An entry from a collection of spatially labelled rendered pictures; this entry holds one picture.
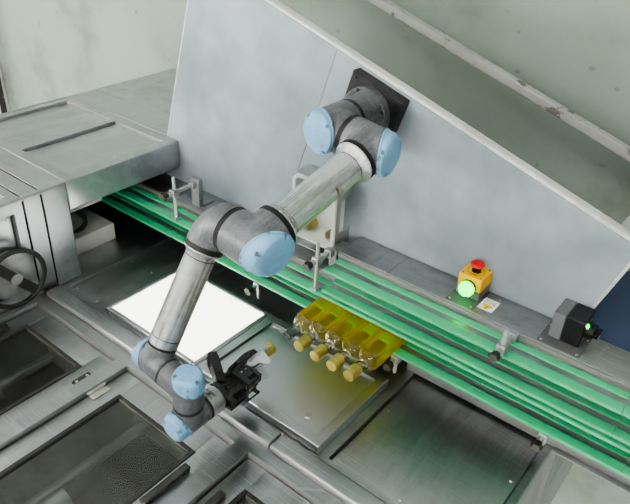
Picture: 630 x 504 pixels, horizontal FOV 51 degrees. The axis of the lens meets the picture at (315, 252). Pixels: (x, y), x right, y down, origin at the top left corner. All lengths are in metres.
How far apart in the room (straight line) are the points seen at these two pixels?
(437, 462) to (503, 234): 0.63
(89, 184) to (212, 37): 0.65
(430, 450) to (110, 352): 1.00
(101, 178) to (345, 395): 1.13
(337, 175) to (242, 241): 0.30
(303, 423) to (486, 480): 0.50
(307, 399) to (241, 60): 1.09
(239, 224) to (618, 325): 1.09
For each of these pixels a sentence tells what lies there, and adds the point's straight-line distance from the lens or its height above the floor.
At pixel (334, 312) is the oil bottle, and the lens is 1.96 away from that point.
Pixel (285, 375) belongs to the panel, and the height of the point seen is 1.17.
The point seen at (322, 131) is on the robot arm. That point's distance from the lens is 1.70.
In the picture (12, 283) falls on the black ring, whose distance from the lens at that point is 2.31.
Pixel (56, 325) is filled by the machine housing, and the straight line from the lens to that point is 2.32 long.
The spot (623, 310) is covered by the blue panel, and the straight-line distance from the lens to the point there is 2.05.
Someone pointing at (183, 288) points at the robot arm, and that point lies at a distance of 1.58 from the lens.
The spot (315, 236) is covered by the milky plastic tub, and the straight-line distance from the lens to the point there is 2.13.
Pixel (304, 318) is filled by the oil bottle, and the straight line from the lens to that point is 1.94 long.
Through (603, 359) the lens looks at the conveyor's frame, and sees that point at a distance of 1.81.
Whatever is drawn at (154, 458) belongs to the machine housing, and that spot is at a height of 1.59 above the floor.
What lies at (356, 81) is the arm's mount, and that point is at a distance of 1.90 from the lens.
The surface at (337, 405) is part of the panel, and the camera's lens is 1.90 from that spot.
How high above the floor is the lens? 2.28
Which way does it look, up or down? 43 degrees down
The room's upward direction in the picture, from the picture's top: 122 degrees counter-clockwise
